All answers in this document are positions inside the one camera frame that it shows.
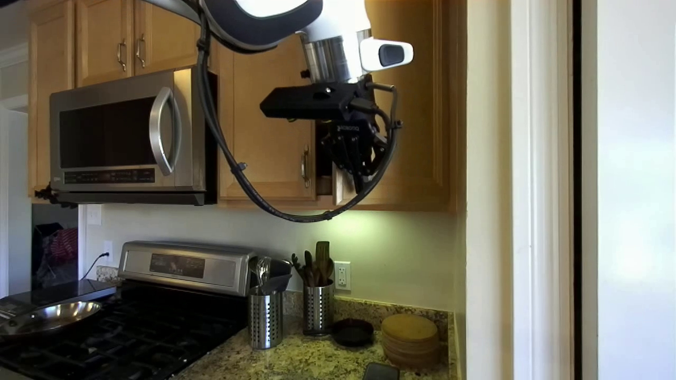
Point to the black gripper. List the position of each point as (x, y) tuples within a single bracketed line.
[(352, 140)]

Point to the wide wooden cabinet door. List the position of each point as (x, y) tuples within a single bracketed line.
[(267, 134)]

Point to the short wooden cabinet door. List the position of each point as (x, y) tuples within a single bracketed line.
[(170, 34), (103, 34)]

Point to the white door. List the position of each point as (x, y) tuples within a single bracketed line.
[(634, 191)]

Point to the tall narrow wooden cabinet door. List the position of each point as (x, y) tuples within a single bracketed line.
[(52, 56)]

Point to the wooden spatula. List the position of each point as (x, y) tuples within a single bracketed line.
[(323, 263)]

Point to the black cooking utensil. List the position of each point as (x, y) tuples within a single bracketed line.
[(304, 269)]

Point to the black serving spoon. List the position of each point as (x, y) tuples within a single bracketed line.
[(280, 277)]

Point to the steel utensil holder wooden tools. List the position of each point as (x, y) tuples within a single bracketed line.
[(320, 308)]

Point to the metal ladle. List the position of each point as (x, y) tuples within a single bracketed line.
[(259, 272)]

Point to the black round lid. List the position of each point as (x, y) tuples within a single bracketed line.
[(352, 331)]

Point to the steel utensil holder with ladles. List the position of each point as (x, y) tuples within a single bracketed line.
[(267, 321)]

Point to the stainless steel microwave oven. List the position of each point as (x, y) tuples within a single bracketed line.
[(127, 137)]

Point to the black gas stove steel panel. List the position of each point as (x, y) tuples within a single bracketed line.
[(141, 330)]

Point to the silver frying pan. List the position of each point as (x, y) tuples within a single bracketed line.
[(54, 315)]

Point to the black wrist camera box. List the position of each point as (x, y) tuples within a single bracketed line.
[(304, 102)]

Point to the white wall outlet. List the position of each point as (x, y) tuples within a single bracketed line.
[(343, 275)]

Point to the white door frame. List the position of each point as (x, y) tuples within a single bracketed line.
[(542, 191)]

